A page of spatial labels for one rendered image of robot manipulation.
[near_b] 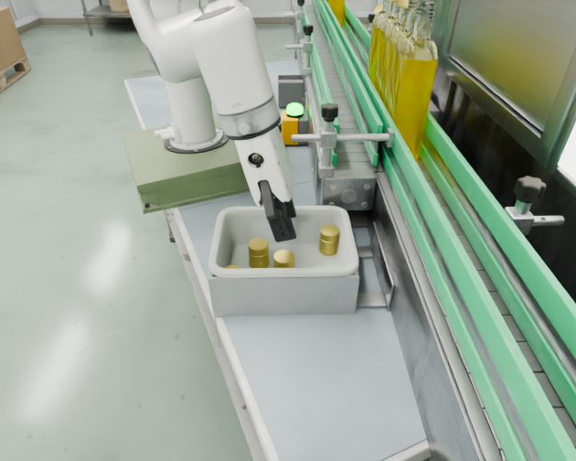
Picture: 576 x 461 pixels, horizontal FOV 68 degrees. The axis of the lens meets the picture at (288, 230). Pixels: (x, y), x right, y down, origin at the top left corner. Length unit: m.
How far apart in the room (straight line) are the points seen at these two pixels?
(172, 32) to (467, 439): 0.54
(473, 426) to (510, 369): 0.08
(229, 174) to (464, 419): 0.67
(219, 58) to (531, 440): 0.45
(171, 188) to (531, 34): 0.68
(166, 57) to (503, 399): 0.51
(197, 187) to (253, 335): 0.39
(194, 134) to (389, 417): 0.71
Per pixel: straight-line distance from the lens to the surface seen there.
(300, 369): 0.61
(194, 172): 0.90
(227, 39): 0.50
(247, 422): 1.21
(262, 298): 0.65
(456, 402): 0.47
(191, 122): 1.00
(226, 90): 0.51
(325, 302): 0.66
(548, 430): 0.38
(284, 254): 0.68
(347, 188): 0.76
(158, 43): 0.57
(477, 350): 0.47
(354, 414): 0.58
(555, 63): 0.68
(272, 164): 0.53
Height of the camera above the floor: 1.25
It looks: 37 degrees down
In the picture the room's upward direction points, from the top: straight up
